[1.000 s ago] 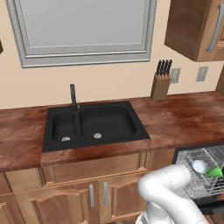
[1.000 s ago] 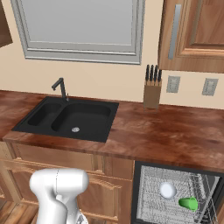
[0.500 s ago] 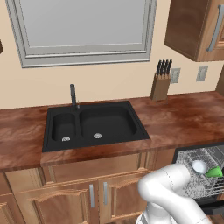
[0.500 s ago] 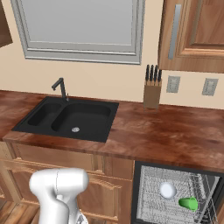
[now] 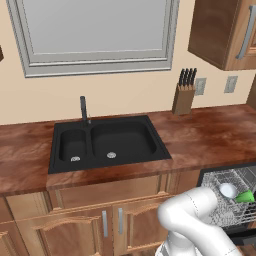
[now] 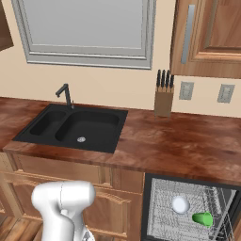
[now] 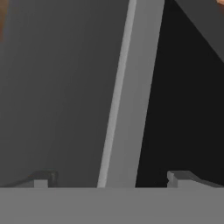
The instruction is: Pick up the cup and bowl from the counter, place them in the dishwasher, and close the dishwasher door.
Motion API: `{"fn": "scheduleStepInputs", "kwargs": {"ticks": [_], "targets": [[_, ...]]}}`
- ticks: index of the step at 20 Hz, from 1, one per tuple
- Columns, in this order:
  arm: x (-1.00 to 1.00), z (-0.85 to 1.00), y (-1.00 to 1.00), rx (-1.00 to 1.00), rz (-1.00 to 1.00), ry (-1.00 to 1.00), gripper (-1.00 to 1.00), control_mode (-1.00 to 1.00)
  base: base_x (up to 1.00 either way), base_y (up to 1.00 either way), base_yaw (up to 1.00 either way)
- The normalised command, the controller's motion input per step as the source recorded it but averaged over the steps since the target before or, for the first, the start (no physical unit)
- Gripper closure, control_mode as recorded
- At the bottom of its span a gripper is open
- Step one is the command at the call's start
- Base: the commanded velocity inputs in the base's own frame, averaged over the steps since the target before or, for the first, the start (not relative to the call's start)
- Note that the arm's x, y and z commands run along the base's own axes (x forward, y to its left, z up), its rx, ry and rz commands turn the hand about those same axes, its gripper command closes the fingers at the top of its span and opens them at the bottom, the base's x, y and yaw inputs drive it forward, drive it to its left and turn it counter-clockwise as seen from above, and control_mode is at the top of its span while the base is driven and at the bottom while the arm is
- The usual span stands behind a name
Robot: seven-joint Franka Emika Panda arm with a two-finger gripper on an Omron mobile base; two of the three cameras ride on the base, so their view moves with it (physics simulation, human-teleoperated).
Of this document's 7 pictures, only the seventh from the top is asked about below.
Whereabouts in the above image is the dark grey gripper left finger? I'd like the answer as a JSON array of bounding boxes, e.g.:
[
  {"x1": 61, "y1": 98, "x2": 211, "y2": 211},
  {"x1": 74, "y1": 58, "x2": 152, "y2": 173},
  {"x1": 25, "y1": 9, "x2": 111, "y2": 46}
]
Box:
[{"x1": 0, "y1": 170, "x2": 59, "y2": 188}]

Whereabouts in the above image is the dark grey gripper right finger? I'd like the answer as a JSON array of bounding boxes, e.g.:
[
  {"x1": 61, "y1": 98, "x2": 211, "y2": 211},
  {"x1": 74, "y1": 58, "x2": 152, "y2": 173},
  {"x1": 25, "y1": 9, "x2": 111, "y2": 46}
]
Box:
[{"x1": 166, "y1": 170, "x2": 224, "y2": 188}]

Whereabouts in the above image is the black dishwasher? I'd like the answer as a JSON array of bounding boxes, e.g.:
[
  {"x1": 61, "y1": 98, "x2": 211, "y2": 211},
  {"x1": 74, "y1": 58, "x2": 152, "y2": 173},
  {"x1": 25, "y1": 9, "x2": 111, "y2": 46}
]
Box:
[{"x1": 135, "y1": 0, "x2": 224, "y2": 188}]

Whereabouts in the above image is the grey dishwasher door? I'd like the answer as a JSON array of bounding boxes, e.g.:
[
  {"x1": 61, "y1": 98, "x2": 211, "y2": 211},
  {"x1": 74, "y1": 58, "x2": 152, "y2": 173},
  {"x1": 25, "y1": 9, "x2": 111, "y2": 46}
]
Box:
[{"x1": 0, "y1": 0, "x2": 166, "y2": 188}]

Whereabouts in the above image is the brown wooden cupboard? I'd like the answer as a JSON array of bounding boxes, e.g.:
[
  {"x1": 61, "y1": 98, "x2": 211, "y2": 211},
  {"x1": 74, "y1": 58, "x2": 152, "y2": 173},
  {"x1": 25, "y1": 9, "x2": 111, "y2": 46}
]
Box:
[{"x1": 0, "y1": 0, "x2": 9, "y2": 42}]

